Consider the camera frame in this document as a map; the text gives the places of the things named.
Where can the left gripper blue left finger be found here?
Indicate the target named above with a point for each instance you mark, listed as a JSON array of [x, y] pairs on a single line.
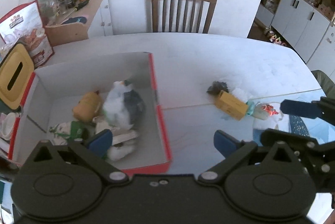
[[100, 141]]

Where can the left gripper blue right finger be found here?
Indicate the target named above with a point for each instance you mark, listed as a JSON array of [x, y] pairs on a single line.
[[226, 144]]

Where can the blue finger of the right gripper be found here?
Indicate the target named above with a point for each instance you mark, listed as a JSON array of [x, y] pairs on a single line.
[[270, 136], [299, 108]]

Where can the white fluffy item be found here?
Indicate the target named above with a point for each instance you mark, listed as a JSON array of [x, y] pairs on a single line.
[[116, 153]]

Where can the silver foil bag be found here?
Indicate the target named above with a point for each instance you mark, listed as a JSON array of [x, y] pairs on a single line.
[[118, 135]]

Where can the green white drawstring pouch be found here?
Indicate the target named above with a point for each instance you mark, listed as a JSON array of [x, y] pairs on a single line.
[[68, 131]]

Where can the yellow plush toy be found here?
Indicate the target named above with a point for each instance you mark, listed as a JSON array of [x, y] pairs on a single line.
[[88, 107]]

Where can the yellow rectangular box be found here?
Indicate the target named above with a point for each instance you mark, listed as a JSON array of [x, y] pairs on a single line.
[[231, 105]]

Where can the clear bag with blue card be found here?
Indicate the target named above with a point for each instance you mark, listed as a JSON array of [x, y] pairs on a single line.
[[123, 105]]

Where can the black items small bag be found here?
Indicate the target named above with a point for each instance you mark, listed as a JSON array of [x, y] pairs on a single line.
[[216, 88]]

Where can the teal round sharpener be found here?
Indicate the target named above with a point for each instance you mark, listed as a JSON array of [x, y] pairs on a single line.
[[251, 108]]

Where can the blue placemat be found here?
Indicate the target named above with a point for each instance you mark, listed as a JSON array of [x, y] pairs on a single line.
[[297, 125]]

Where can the olive green tube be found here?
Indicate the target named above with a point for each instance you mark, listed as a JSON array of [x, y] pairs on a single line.
[[260, 112]]

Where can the orange plastic clips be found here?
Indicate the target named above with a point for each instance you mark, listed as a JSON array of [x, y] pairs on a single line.
[[269, 109]]

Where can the green chair back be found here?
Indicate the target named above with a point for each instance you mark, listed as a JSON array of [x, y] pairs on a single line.
[[325, 83]]

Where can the red cardboard box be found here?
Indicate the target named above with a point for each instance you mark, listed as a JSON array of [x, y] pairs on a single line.
[[78, 99]]

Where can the stack of white plates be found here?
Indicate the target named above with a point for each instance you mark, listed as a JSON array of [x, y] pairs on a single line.
[[7, 125]]

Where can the yellow green tissue box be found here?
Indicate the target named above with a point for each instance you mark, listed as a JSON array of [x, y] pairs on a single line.
[[16, 70]]

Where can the wooden side cabinet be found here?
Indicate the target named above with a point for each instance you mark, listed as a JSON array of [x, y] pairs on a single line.
[[93, 20]]

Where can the screwdriver yellow black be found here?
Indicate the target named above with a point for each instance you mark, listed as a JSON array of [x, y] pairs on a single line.
[[75, 9]]

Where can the red white snack bag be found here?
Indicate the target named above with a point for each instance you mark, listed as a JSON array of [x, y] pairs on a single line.
[[24, 24]]

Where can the wooden chair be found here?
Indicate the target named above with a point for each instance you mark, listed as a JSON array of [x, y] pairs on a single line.
[[185, 16]]

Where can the white wall cabinet unit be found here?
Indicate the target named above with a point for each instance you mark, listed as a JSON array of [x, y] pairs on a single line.
[[306, 26]]

